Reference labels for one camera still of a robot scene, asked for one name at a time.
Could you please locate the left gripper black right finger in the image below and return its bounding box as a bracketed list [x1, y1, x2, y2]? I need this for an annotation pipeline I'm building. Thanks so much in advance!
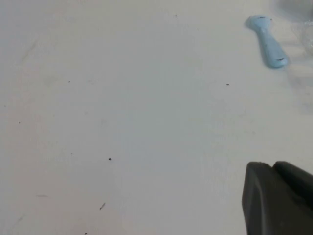
[272, 161, 313, 209]

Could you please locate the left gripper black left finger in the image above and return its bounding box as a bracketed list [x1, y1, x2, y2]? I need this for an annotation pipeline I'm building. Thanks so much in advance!
[242, 161, 313, 235]

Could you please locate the clear plastic egg tray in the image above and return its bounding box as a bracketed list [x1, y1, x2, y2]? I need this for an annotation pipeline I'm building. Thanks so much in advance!
[287, 0, 313, 113]

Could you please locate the light blue plastic fork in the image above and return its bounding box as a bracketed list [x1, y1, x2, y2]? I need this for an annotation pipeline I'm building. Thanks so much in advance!
[245, 15, 290, 69]

